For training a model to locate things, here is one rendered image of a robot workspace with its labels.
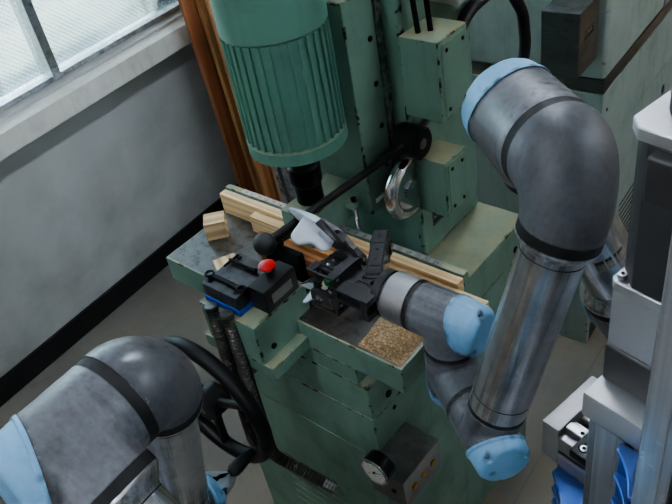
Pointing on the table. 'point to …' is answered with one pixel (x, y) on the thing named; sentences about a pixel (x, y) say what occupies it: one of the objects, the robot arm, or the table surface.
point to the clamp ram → (291, 260)
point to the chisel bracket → (336, 213)
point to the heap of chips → (390, 341)
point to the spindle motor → (283, 78)
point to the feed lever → (410, 137)
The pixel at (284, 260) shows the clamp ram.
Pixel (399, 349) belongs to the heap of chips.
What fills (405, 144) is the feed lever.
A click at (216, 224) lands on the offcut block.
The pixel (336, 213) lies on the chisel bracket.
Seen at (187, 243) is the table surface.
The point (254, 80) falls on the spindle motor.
